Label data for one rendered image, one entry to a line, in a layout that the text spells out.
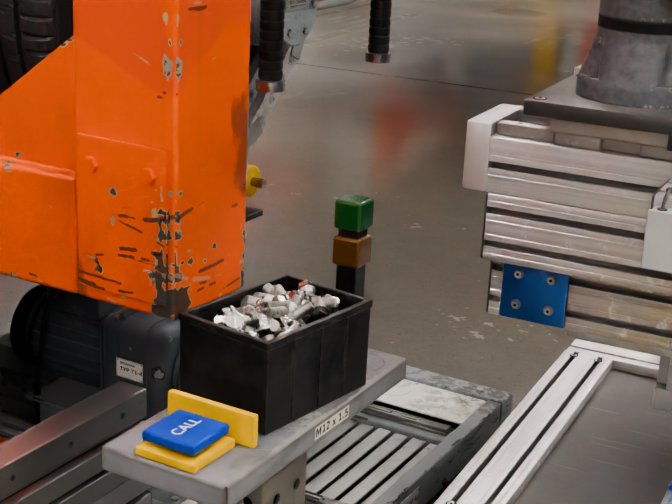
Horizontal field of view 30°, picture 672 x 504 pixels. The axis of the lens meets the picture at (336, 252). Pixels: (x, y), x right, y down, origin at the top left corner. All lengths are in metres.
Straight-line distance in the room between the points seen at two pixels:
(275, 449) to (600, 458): 0.73
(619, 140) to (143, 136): 0.58
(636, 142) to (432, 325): 1.56
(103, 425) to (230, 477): 0.33
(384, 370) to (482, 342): 1.34
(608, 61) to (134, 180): 0.59
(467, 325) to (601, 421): 0.97
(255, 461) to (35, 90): 0.58
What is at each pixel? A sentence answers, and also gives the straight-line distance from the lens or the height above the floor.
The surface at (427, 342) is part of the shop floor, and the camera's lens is 2.94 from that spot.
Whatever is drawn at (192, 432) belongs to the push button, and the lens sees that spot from 1.40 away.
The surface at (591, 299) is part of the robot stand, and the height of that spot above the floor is 0.55.
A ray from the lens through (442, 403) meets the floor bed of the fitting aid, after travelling 2.45.
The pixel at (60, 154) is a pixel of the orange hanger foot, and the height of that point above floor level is 0.70.
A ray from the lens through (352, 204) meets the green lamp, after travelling 1.62.
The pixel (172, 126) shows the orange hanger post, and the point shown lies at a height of 0.77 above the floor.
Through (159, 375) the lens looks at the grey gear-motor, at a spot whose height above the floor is 0.33.
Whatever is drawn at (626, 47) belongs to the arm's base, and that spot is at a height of 0.89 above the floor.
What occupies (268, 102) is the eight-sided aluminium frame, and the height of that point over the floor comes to 0.65.
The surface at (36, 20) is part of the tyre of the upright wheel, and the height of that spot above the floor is 0.83.
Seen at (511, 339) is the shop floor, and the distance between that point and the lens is 3.00.
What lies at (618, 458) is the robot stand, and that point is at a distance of 2.03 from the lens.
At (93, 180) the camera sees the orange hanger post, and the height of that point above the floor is 0.68.
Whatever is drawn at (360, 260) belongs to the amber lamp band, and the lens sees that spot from 1.64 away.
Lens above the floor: 1.10
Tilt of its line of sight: 18 degrees down
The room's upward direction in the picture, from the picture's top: 3 degrees clockwise
